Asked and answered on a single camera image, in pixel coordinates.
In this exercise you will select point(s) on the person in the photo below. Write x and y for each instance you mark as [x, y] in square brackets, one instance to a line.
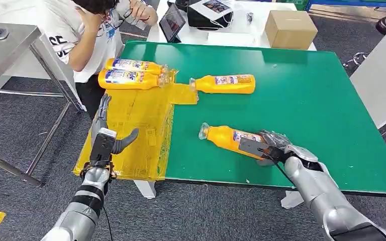
[79, 43]

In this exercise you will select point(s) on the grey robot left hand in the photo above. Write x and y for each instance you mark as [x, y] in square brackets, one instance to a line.
[103, 113]

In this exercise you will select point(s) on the blue metal rack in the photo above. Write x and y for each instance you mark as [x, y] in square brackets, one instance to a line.
[356, 3]

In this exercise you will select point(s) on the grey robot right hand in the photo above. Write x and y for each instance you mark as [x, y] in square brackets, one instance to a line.
[279, 143]

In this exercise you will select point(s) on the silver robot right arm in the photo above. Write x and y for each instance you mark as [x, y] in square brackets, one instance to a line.
[326, 199]

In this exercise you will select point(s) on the round grey object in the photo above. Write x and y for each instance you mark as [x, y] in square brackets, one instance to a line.
[1, 33]

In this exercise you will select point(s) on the person's right hand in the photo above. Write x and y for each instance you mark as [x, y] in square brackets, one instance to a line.
[89, 20]

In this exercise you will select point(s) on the steel bench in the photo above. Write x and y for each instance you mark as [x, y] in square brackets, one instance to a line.
[0, 53]

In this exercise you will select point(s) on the orange drink bottle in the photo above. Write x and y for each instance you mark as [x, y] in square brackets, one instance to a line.
[223, 138]
[133, 66]
[226, 88]
[126, 79]

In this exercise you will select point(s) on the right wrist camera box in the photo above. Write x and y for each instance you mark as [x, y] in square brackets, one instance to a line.
[251, 148]

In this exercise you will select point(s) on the brown cardboard box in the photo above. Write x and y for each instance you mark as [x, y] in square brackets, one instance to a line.
[291, 31]

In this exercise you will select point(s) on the black tablet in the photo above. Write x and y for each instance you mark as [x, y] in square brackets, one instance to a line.
[172, 22]

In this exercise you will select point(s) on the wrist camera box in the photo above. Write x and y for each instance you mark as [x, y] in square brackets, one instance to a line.
[251, 148]
[101, 146]

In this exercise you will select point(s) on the green crate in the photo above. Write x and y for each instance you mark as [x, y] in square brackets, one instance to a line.
[299, 4]

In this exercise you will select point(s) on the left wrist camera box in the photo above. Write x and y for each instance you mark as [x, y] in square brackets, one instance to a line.
[101, 146]

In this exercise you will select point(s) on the person's left hand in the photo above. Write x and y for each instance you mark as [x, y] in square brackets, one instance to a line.
[143, 12]

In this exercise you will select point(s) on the black bag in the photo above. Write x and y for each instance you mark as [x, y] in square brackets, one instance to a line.
[199, 21]

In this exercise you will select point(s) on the white table leg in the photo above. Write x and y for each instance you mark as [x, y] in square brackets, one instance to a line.
[291, 199]
[146, 189]

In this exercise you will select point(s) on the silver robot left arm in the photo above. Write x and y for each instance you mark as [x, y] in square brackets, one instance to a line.
[79, 213]

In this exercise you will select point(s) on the pale grey table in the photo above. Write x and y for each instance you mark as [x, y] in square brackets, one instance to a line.
[381, 79]

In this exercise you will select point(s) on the small dark gadget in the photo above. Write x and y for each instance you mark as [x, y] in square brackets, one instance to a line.
[250, 17]

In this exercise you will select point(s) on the green table mat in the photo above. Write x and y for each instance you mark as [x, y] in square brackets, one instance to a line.
[313, 109]

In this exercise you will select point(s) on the printed paper sheet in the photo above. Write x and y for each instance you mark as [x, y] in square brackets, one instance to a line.
[213, 7]

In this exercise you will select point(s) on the blank white paper sheet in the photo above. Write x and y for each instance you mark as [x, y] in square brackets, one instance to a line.
[231, 39]

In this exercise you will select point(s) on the chrome stool base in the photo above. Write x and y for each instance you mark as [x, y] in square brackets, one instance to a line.
[356, 60]

